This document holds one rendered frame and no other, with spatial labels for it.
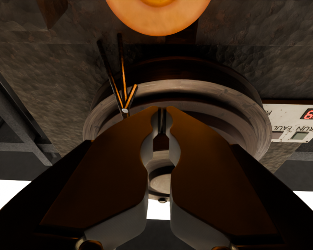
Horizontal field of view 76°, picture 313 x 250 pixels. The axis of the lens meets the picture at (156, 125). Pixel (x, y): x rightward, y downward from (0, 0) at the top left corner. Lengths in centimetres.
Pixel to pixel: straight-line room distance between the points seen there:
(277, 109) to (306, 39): 24
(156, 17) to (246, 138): 31
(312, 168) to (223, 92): 938
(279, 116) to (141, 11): 52
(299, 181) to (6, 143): 948
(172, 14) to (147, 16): 4
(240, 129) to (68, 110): 52
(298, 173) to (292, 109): 862
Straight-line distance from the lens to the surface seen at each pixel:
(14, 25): 37
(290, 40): 49
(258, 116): 46
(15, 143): 652
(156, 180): 47
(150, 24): 34
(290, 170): 921
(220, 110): 40
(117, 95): 34
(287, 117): 72
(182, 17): 34
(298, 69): 62
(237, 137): 45
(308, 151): 634
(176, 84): 37
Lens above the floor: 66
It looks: 50 degrees up
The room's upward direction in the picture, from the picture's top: 179 degrees clockwise
